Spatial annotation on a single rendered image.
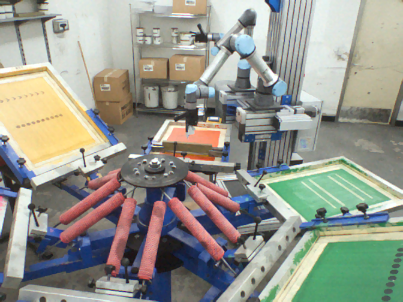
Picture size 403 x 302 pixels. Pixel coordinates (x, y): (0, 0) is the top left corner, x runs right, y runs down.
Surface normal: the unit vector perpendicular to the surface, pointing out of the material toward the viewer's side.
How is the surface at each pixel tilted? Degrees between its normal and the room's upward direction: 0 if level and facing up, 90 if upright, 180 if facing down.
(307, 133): 90
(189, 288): 0
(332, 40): 90
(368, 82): 90
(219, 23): 90
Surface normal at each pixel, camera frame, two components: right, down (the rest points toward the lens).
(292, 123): 0.22, 0.43
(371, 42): -0.13, 0.43
